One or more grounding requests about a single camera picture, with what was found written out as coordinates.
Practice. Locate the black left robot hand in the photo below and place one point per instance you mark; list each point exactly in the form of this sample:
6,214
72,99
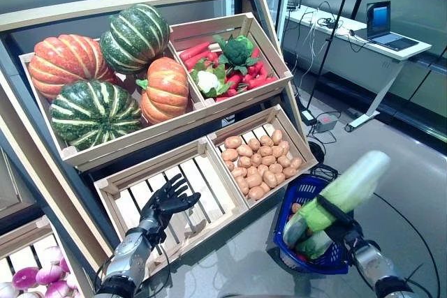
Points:
164,203

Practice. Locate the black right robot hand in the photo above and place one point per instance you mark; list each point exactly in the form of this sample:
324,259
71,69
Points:
344,230

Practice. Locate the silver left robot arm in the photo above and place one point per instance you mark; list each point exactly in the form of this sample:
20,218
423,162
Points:
129,256

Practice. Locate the blue plastic shopping basket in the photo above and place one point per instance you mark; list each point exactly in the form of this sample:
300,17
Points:
283,214

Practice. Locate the wooden cabbage crate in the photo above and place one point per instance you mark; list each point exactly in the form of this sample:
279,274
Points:
157,163

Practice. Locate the red tomato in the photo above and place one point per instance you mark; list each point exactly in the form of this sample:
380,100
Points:
302,258

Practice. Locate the wooden pumpkin crate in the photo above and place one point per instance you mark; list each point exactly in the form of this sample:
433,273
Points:
157,130

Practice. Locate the grey box red button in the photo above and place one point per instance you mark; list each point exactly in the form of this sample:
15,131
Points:
326,124

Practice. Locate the small orange pumpkin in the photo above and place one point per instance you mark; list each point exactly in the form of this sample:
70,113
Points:
166,92

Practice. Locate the green striped pumpkin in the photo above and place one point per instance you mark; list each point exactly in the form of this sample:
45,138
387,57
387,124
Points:
94,116
136,36

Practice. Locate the wooden potato crate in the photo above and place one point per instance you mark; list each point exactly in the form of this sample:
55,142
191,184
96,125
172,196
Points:
244,125

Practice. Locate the black power adapter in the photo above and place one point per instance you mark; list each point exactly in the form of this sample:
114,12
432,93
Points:
309,116

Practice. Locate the white cauliflower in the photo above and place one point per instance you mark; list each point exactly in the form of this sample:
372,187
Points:
208,81

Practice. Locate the purple white turnip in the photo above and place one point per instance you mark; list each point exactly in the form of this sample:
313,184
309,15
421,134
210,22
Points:
57,289
7,289
29,295
25,277
49,274

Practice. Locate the red orange carrot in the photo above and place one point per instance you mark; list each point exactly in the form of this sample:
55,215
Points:
234,80
199,59
255,53
195,50
260,82

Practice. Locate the wooden turnip crate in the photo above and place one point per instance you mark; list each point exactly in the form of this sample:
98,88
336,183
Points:
21,238

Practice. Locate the white desk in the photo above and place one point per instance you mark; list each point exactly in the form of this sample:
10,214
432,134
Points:
349,64

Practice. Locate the large orange pumpkin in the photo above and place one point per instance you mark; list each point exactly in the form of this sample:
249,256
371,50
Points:
66,64

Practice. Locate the green broccoli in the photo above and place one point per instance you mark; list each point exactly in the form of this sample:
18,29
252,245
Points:
239,50

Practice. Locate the wooden carrot crate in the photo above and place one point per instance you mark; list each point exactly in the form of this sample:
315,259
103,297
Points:
209,26

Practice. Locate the black tripod stand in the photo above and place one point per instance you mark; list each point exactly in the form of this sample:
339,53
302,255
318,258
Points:
331,38

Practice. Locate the wooden display shelf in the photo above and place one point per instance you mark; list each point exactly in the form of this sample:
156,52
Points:
139,1

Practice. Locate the open grey laptop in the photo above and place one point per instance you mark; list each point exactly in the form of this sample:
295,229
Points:
380,19

